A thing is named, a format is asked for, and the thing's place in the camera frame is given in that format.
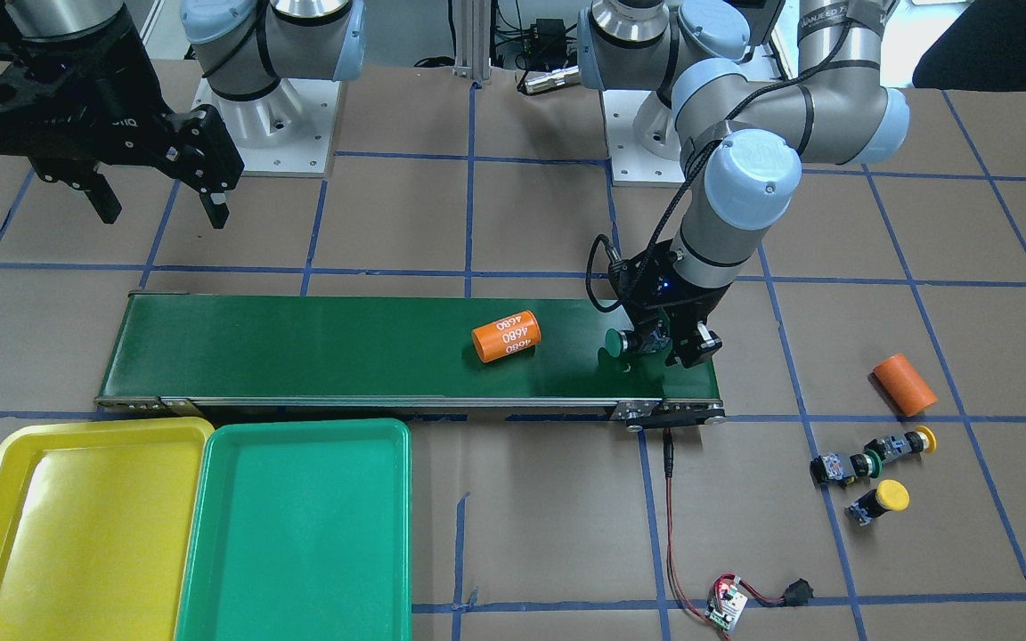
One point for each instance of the plain orange cylinder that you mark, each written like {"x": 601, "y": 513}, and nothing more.
{"x": 904, "y": 384}

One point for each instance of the green conveyor belt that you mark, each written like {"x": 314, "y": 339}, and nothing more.
{"x": 186, "y": 353}

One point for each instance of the green plastic tray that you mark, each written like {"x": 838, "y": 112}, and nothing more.
{"x": 302, "y": 531}

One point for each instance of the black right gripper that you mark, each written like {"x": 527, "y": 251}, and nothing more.
{"x": 110, "y": 100}

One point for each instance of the orange cylinder with white numbers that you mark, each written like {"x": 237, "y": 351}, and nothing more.
{"x": 511, "y": 334}

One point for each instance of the yellow push button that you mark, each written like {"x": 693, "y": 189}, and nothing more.
{"x": 889, "y": 448}
{"x": 887, "y": 497}

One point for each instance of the aluminium frame post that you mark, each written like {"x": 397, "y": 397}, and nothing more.
{"x": 473, "y": 27}

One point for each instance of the yellow plastic tray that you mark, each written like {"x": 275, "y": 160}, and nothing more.
{"x": 94, "y": 527}

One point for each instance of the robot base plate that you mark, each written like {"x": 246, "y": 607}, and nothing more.
{"x": 643, "y": 144}
{"x": 287, "y": 133}

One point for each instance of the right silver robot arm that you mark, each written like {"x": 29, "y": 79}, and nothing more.
{"x": 246, "y": 48}

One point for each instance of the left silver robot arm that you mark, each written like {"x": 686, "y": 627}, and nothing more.
{"x": 742, "y": 144}

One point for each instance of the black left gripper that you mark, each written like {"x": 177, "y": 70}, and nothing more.
{"x": 696, "y": 304}

